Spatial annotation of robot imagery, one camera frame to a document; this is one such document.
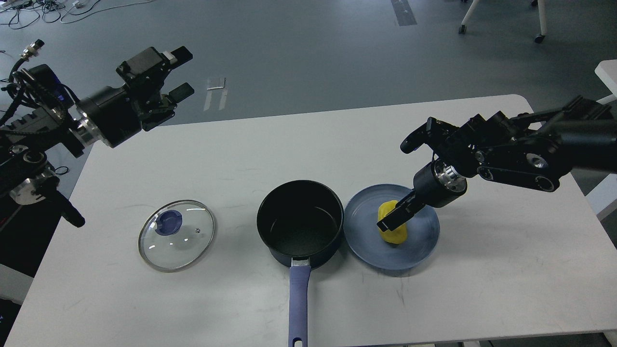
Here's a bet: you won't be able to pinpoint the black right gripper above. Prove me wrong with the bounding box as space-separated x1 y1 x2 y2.
377 161 468 232

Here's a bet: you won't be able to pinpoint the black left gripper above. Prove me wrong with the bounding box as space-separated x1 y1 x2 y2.
75 46 195 148

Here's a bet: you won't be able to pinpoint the yellow potato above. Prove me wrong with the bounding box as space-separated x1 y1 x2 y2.
377 200 407 245

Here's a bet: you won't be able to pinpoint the glass lid with blue knob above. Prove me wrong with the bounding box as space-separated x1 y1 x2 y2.
137 200 217 273

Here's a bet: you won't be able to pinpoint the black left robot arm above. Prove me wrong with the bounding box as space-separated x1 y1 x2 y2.
1 39 194 227

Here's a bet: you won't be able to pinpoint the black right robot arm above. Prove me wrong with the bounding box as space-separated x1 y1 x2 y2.
377 96 617 231

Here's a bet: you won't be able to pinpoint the blue plate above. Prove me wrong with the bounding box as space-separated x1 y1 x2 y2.
344 184 440 271

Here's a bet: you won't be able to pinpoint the dark blue saucepan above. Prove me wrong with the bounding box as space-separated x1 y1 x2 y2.
256 180 344 347

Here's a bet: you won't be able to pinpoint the white chair legs with casters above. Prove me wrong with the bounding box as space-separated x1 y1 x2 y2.
457 0 548 44

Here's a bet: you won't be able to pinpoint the black box at left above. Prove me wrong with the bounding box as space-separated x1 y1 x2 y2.
0 196 59 277

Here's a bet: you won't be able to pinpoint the white table with caster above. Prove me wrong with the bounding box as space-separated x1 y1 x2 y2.
595 59 617 105

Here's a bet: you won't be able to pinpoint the tangled cables on floor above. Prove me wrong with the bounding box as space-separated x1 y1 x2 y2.
0 0 155 30

